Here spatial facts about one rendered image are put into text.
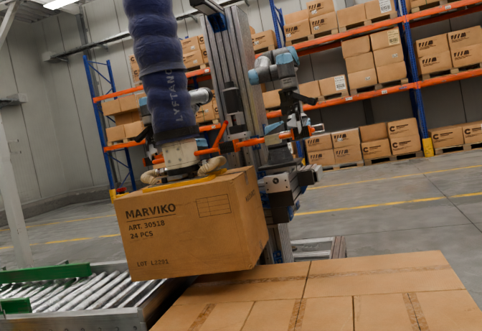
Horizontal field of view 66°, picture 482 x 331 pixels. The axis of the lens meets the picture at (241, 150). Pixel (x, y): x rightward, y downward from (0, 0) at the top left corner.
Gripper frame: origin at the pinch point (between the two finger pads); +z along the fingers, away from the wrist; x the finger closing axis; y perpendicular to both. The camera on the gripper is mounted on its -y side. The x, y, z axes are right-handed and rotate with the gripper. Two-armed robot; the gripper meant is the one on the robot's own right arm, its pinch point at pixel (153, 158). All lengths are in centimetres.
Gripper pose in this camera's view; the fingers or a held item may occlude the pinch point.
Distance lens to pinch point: 220.7
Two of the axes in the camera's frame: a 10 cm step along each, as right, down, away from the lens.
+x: 2.5, -0.9, 9.7
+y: 9.5, -1.7, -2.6
